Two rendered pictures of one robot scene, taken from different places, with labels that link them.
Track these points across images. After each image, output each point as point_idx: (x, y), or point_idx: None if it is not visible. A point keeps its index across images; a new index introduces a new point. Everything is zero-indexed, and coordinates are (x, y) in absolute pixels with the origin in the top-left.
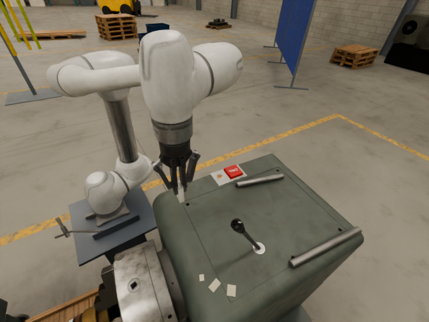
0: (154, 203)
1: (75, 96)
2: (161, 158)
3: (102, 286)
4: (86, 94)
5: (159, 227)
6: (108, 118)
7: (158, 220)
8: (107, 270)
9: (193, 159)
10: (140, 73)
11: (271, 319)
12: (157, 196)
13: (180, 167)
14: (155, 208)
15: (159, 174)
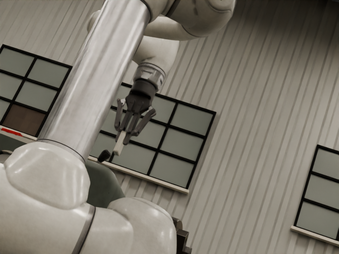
0: (117, 181)
1: (200, 36)
2: (151, 104)
3: (187, 249)
4: (190, 38)
5: None
6: (133, 53)
7: (121, 195)
8: (182, 230)
9: (123, 106)
10: (177, 51)
11: None
12: (111, 172)
13: (132, 113)
14: (118, 185)
15: (150, 118)
